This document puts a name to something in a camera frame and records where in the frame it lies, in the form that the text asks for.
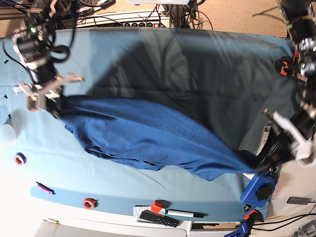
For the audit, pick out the black remote control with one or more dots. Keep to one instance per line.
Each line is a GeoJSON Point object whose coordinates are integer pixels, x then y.
{"type": "Point", "coordinates": [158, 219]}

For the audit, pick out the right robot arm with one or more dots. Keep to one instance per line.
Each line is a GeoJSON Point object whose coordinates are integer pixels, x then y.
{"type": "Point", "coordinates": [35, 46]}

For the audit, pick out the blue box black knob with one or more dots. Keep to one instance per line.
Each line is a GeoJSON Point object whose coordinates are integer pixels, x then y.
{"type": "Point", "coordinates": [260, 188]}

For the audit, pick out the light blue table cloth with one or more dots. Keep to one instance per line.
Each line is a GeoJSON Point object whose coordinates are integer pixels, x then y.
{"type": "Point", "coordinates": [222, 80]}

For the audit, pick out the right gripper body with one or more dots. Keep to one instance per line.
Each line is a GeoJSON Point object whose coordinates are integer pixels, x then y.
{"type": "Point", "coordinates": [36, 96]}

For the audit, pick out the orange black clamp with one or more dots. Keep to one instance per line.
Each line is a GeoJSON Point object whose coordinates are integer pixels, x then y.
{"type": "Point", "coordinates": [287, 66]}

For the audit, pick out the red tape roll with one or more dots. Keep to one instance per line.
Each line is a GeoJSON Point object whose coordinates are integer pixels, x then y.
{"type": "Point", "coordinates": [90, 203]}

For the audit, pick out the red cube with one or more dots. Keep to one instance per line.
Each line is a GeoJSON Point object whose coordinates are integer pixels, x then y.
{"type": "Point", "coordinates": [156, 206]}

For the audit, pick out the purple tape roll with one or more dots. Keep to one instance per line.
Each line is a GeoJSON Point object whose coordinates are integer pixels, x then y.
{"type": "Point", "coordinates": [20, 159]}

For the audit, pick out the grey blister package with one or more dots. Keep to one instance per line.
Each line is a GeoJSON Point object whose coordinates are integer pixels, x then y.
{"type": "Point", "coordinates": [265, 134]}

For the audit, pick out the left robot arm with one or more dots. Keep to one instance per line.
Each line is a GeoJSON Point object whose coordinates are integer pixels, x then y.
{"type": "Point", "coordinates": [300, 19]}

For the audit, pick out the grey small device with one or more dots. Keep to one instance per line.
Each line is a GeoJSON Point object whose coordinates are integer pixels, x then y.
{"type": "Point", "coordinates": [298, 200]}

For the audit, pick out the blue t-shirt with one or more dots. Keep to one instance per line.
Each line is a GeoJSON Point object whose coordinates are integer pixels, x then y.
{"type": "Point", "coordinates": [148, 135]}

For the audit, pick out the white black marker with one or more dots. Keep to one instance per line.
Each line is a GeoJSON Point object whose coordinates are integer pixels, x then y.
{"type": "Point", "coordinates": [185, 214]}

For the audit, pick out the pink marker pen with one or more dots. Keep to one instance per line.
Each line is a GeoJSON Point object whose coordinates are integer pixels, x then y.
{"type": "Point", "coordinates": [45, 188]}

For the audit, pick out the blue spring clamp bottom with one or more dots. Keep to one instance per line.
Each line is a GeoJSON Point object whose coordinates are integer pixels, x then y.
{"type": "Point", "coordinates": [244, 229]}

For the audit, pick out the white plastic cup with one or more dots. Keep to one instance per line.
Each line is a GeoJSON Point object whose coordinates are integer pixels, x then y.
{"type": "Point", "coordinates": [7, 136]}

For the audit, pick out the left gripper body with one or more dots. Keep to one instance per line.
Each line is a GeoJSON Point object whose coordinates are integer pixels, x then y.
{"type": "Point", "coordinates": [301, 127]}

